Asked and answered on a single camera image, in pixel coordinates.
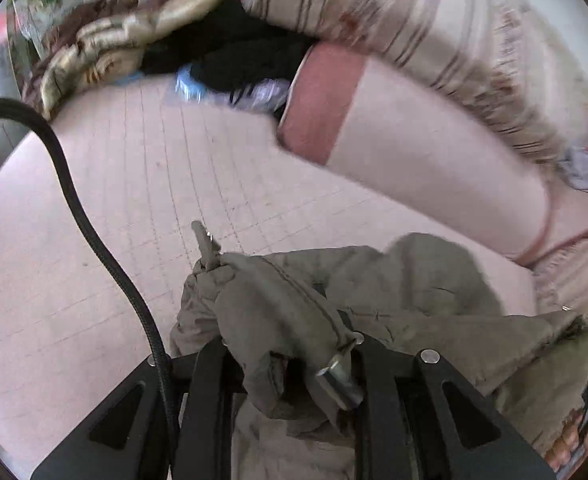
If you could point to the pink bolster with maroon ends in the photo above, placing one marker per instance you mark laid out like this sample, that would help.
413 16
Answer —
424 130
581 210

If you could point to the brown patterned blanket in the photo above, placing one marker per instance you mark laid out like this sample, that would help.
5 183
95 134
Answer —
103 45

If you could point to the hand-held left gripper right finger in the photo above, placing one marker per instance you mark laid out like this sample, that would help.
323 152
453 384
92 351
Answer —
379 390

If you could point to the clear plastic water bottle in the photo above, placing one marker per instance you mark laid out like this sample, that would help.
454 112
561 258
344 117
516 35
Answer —
193 87

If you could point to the olive quilted hooded jacket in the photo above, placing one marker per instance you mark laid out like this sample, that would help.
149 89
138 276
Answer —
424 285

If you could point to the large striped floral cushion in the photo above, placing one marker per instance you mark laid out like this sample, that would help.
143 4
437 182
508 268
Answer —
579 280

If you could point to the light blue cloth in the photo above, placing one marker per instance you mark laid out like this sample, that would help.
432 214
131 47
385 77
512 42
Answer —
581 170

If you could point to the black clothes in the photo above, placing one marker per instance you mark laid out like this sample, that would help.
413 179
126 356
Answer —
233 45

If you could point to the small striped floral cushion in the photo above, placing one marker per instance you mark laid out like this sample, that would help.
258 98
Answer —
399 15

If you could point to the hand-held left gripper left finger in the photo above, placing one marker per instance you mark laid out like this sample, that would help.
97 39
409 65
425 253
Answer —
208 390

